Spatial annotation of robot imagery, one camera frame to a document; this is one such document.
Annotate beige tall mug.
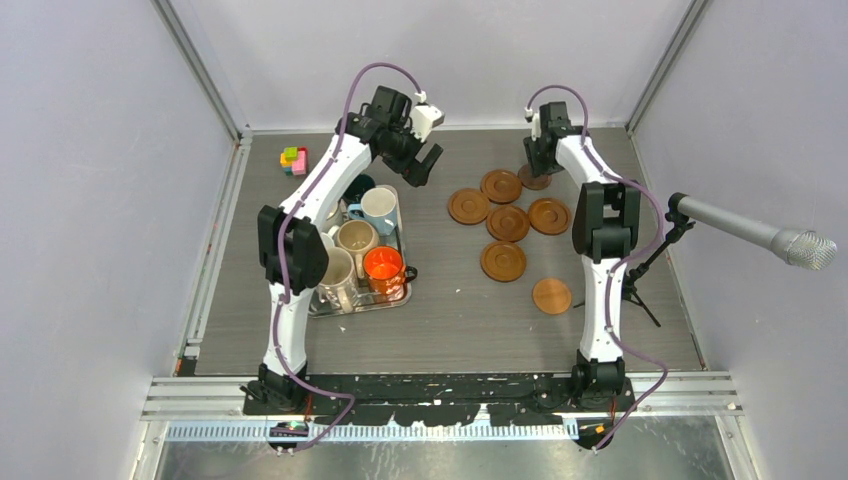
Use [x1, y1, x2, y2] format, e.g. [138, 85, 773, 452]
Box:
[317, 247, 358, 314]

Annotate light wooden coaster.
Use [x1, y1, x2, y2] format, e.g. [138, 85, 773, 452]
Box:
[532, 277, 572, 315]

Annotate light blue mug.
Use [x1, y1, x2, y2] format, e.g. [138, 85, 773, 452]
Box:
[347, 186, 398, 236]

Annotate ringed wooden coaster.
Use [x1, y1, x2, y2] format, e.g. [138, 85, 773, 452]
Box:
[447, 188, 490, 225]
[480, 241, 527, 283]
[480, 169, 523, 204]
[486, 204, 530, 243]
[527, 197, 572, 235]

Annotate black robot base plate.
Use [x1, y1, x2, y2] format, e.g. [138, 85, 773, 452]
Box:
[240, 372, 634, 427]

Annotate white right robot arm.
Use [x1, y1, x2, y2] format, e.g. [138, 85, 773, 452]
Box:
[523, 102, 640, 411]

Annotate orange translucent cup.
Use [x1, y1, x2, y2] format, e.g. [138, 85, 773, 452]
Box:
[364, 246, 418, 301]

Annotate white mug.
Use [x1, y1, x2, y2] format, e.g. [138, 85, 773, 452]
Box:
[322, 200, 346, 233]

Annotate metal tray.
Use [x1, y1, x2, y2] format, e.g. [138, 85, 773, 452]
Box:
[309, 185, 417, 318]

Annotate small white cup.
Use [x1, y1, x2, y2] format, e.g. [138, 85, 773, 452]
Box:
[320, 232, 337, 250]

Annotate cream mug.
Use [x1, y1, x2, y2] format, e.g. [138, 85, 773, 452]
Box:
[334, 220, 380, 279]

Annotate colourful block puzzle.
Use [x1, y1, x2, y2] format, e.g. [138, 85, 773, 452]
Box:
[280, 146, 309, 176]

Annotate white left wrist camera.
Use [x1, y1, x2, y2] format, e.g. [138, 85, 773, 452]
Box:
[409, 103, 445, 143]

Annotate dark green mug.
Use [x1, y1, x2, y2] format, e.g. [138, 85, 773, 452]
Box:
[342, 174, 376, 205]

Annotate black microphone tripod stand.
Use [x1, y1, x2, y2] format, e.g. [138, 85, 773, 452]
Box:
[572, 210, 697, 329]

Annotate dark walnut coaster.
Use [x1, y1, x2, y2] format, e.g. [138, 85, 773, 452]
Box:
[517, 164, 552, 191]

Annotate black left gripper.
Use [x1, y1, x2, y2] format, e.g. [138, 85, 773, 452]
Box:
[379, 118, 441, 187]

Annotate grey microphone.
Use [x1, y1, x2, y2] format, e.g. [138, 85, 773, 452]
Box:
[669, 192, 838, 271]

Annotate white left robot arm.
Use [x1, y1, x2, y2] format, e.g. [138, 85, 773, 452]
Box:
[246, 86, 445, 414]

